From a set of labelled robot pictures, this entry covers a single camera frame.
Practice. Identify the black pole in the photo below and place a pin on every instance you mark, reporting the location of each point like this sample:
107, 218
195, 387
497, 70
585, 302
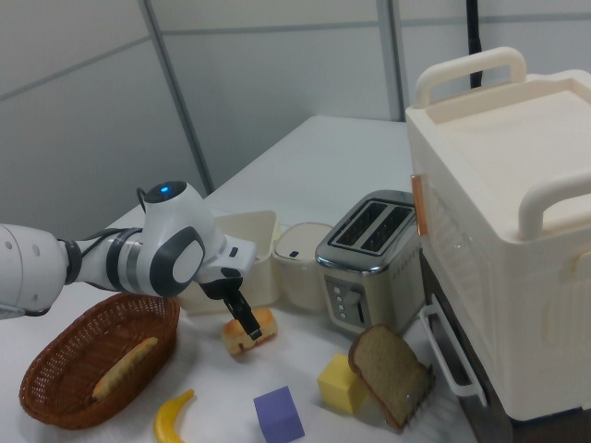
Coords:
474, 41

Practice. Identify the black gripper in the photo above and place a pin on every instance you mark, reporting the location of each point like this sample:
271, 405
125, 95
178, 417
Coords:
221, 288

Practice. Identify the brown wicker basket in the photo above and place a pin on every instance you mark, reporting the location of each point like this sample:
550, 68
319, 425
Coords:
55, 369

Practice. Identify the purple foam cube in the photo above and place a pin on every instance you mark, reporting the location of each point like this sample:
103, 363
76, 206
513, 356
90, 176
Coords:
277, 415

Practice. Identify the yellow foam cube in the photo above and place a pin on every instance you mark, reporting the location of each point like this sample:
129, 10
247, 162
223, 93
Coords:
337, 380

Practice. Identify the cream and chrome toaster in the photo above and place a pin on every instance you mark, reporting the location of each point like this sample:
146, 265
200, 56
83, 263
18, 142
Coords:
365, 286

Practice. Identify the long baguette bread stick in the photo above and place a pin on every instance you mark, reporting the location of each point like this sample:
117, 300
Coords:
124, 367

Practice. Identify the dark brown drawer base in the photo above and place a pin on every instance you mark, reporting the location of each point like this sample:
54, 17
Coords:
438, 300

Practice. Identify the orange bread roll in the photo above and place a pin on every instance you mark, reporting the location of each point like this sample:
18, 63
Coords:
268, 323

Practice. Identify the small white lidded bin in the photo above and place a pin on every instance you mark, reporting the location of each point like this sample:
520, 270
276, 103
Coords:
300, 277

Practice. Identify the brown bread slice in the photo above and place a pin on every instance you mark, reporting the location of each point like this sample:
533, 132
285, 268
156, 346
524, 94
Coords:
388, 369

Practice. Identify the yellow banana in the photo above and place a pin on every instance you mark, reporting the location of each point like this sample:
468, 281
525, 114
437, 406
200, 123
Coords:
164, 424

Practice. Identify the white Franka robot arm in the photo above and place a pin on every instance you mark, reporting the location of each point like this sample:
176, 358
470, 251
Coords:
175, 258

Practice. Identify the white open plastic box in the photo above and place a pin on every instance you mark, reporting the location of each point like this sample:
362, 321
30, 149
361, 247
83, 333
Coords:
264, 286

